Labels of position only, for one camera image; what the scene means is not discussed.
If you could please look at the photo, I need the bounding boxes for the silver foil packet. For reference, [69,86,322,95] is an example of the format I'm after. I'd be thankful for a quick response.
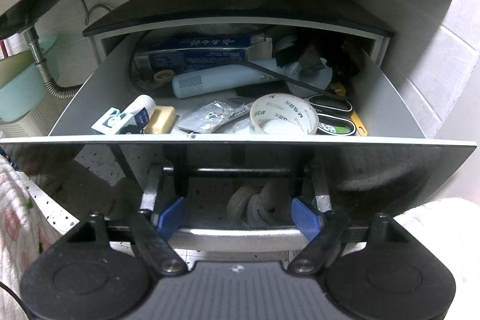
[176,101,252,134]

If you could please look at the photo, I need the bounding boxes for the black handled scissors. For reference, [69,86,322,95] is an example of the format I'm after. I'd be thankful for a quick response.
[307,94,356,136]

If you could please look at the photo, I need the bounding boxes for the white small bottle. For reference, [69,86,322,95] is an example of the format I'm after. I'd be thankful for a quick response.
[122,94,155,133]

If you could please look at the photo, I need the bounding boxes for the black upper drawer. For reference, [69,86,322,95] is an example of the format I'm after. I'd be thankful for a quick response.
[83,0,394,37]

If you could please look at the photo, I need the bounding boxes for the dark blue long box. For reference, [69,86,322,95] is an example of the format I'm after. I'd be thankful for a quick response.
[133,33,272,74]

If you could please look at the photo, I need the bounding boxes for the yellow utility knife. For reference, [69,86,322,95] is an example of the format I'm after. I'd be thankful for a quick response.
[329,83,368,136]

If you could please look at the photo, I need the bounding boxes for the corrugated metal drain hose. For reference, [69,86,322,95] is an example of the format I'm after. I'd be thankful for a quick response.
[22,25,82,100]

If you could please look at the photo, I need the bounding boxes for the black glossy front drawer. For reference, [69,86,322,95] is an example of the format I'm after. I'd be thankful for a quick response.
[0,16,479,253]

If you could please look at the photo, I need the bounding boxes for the yellow eraser block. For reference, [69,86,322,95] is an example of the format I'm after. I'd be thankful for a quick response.
[145,106,176,134]

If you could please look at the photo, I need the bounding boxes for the black cable in drawer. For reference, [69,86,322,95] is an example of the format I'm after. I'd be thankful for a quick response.
[236,60,348,103]

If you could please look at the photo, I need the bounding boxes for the clear packing tape roll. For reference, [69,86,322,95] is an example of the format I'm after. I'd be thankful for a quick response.
[249,93,319,136]

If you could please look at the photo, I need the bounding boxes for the mint green plastic basin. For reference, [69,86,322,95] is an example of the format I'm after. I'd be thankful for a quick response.
[1,34,47,123]

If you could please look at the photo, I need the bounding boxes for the blue white small box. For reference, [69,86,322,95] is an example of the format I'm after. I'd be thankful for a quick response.
[90,107,135,136]

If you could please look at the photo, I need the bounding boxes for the white slatted plastic bin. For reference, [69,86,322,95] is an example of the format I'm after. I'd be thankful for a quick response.
[1,94,64,137]

